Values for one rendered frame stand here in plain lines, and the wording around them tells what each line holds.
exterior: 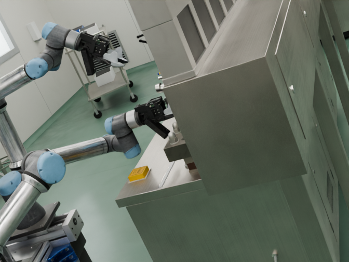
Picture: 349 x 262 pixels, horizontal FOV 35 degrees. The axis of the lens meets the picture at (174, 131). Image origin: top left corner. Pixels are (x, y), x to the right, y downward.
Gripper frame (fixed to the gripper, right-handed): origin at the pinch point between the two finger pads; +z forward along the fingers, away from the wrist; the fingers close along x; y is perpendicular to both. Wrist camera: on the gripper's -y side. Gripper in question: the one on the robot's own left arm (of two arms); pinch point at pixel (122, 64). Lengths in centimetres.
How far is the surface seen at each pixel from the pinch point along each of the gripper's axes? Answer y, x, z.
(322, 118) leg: 6, 7, 83
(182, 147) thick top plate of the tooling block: -11.1, -25.6, 36.0
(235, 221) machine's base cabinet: -29, -32, 64
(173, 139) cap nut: -10.2, -23.5, 31.6
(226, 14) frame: 47, -42, 36
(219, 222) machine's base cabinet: -32, -32, 59
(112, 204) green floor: -183, 141, -11
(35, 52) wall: -251, 467, -230
